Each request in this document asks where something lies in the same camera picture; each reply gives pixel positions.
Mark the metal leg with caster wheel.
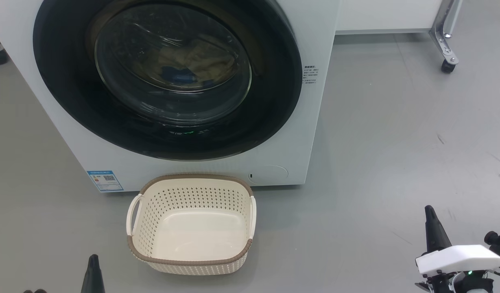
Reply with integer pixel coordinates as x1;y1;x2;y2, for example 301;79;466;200
429;0;462;74

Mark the cream garment with blue trim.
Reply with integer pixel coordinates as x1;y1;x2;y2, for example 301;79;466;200
160;41;234;84

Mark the cream perforated laundry basket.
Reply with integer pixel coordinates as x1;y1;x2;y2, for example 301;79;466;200
127;173;257;276

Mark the white front-load washing machine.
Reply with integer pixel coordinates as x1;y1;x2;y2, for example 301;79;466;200
0;0;341;192

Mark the black round glass washer door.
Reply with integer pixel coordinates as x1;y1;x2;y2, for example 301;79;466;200
33;0;303;161

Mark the blue energy label sticker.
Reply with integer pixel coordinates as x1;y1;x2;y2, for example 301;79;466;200
87;170;123;192

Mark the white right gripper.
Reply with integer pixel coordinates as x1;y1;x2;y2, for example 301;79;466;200
415;205;500;276

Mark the round drain filter cover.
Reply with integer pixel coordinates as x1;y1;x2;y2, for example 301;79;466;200
248;165;289;184

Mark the white furniture panel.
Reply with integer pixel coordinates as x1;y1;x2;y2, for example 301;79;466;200
335;0;443;34

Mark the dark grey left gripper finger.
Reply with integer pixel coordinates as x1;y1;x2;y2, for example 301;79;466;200
81;254;106;293

